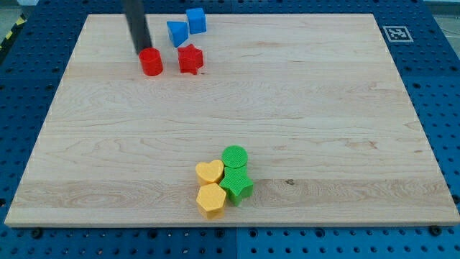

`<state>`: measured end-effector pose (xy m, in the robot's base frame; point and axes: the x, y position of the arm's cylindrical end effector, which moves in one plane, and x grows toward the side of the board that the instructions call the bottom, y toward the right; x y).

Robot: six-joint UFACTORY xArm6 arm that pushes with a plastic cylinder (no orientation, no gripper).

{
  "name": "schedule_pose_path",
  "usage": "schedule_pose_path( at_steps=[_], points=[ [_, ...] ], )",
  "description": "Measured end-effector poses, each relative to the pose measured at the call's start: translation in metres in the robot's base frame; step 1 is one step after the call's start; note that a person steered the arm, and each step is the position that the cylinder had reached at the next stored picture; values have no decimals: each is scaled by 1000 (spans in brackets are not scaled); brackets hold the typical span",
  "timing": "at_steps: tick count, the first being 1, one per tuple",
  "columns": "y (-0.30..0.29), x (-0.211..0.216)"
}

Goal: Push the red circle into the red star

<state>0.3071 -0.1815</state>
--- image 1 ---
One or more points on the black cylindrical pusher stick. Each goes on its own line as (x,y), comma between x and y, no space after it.
(137,24)

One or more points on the red cylinder block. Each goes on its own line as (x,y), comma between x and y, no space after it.
(151,61)

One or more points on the red star block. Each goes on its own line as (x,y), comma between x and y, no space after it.
(190,59)

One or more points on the green star block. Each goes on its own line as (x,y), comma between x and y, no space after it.
(237,184)

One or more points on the blue triangle block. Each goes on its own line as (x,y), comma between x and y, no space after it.
(178,32)

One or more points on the blue cube block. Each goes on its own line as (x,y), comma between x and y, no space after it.
(196,20)

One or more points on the green cylinder block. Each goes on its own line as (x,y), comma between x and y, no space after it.
(234,156)

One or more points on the yellow heart block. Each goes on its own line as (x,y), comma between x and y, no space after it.
(207,173)

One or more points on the yellow hexagon block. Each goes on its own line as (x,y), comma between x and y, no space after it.
(211,201)

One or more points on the wooden board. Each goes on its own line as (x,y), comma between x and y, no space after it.
(332,137)

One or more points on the white fiducial marker tag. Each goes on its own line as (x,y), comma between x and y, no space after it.
(396,33)

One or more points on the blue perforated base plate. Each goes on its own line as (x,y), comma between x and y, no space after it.
(41,50)

